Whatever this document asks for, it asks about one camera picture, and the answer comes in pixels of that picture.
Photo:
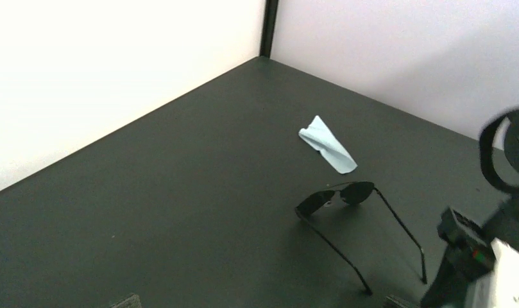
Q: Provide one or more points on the black sunglasses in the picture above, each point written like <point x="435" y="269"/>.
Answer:
<point x="349" y="217"/>

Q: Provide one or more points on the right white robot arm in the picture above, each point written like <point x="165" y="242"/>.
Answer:
<point x="472" y="252"/>

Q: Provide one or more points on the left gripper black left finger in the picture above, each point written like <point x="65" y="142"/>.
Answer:
<point x="130" y="301"/>

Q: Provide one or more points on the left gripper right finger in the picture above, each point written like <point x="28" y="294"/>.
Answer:
<point x="392" y="301"/>

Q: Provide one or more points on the right black frame post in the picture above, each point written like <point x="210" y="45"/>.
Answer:
<point x="268" y="28"/>

